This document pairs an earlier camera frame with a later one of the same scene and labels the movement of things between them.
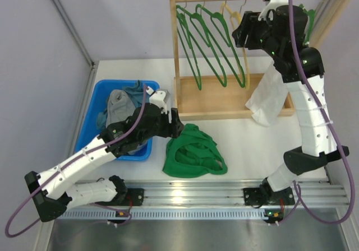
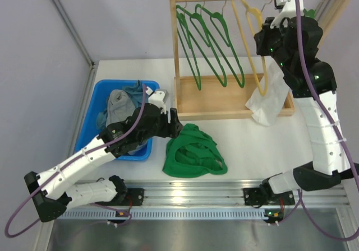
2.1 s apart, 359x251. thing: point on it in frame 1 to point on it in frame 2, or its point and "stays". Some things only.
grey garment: (120, 107) stays
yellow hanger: (235, 19) to (248, 7)
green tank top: (192, 153) stays
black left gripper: (173, 122) stays
